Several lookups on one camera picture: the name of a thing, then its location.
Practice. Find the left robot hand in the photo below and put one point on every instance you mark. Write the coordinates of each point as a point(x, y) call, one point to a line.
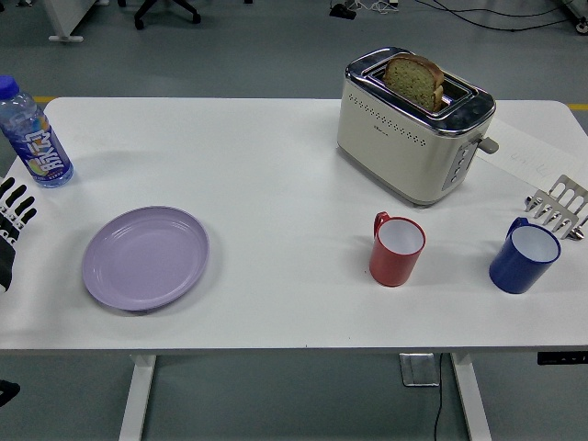
point(9, 257)

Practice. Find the purple plate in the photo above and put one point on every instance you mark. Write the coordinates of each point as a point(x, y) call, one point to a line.
point(144, 258)

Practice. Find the blue-capped drink bottle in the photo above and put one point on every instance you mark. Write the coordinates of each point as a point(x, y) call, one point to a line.
point(41, 147)

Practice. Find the white background desk foot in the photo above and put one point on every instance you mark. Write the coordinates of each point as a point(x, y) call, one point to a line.
point(69, 27)

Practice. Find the black office chair base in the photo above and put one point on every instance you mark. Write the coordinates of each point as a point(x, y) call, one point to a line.
point(161, 8)

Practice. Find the red mug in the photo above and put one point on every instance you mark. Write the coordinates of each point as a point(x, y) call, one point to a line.
point(390, 266)

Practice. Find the cream and chrome toaster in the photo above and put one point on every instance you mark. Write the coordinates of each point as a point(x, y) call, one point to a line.
point(395, 151)

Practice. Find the black floor power adapter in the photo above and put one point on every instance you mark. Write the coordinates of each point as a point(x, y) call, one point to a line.
point(342, 11)

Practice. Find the grey under-table control box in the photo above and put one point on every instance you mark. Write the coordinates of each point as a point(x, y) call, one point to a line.
point(419, 369)

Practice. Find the large brown bread slice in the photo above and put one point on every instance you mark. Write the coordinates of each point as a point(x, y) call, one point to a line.
point(409, 82)

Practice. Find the small pale bread slice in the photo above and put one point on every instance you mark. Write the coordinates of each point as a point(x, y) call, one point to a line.
point(440, 98)

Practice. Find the blue mug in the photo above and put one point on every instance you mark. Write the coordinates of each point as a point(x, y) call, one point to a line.
point(510, 271)

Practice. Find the white paper sheet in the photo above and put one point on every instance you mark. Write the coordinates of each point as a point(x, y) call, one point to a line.
point(528, 151)

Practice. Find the metal toast rack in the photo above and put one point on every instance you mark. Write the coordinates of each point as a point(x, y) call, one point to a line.
point(562, 202)

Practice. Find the black table control panel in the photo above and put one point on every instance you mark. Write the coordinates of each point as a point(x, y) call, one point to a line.
point(562, 358)

